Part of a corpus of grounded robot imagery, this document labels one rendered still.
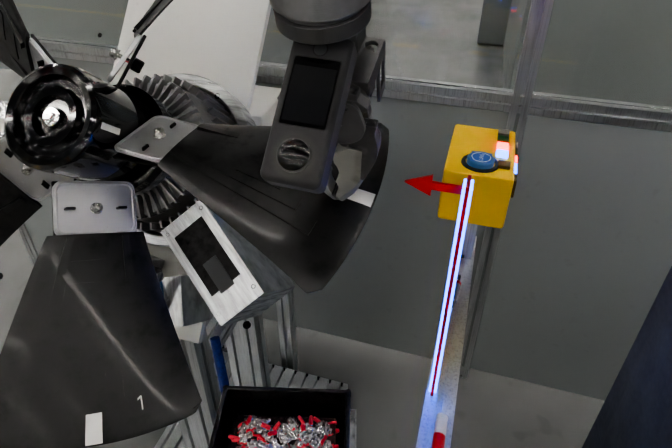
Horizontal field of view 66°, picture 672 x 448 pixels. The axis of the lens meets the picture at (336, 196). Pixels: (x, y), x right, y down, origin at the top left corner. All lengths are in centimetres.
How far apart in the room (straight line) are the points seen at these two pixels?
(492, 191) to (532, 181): 57
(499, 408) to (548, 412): 15
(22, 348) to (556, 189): 113
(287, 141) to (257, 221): 17
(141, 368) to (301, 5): 45
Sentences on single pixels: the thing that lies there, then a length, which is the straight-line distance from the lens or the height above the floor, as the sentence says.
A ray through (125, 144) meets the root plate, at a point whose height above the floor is 119.
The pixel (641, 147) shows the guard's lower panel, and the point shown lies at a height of 91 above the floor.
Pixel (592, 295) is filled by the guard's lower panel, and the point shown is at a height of 46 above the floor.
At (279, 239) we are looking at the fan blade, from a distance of 51.
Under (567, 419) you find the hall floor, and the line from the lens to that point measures 187.
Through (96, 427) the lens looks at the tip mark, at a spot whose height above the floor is 94.
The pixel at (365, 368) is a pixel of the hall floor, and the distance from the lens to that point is 184.
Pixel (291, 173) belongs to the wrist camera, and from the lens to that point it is 36.
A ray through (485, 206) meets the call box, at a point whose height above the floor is 102.
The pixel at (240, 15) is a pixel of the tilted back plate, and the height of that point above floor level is 124.
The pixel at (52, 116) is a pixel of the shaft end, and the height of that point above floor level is 122.
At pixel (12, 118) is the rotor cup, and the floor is 122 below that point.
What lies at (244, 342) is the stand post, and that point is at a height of 43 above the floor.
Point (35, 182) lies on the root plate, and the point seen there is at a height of 111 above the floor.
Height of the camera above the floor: 146
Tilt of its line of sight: 34 degrees down
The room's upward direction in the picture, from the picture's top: straight up
